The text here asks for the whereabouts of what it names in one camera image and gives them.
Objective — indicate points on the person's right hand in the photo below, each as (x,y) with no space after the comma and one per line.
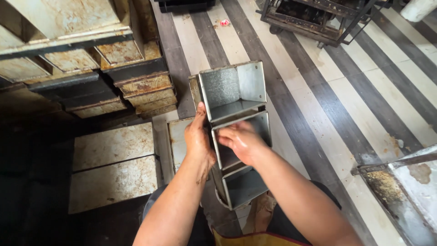
(244,143)

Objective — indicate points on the person's left hand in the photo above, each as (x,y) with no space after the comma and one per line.
(197,140)

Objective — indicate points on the person's right fingers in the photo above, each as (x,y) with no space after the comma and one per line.
(228,134)

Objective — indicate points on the grey metal triple loaf tin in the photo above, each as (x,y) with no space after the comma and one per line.
(232,85)

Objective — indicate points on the upturned rusty baking tin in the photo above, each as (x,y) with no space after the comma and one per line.
(177,140)
(114,147)
(112,184)

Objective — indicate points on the brown paper piece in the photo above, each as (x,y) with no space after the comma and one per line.
(261,211)

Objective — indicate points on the yellow apron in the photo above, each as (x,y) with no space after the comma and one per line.
(252,240)

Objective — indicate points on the red and white wrapper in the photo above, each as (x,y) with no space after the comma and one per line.
(225,22)

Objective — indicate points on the black plastic crate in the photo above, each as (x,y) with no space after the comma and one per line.
(184,5)

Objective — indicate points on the dark metal wheeled trolley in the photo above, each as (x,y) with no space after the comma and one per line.
(307,17)

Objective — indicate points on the stack of rusty bread tins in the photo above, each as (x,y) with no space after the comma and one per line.
(85,51)

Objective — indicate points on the dirty metal tray table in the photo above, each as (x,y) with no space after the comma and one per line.
(406,198)

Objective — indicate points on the white cylinder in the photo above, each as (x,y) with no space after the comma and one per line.
(416,8)

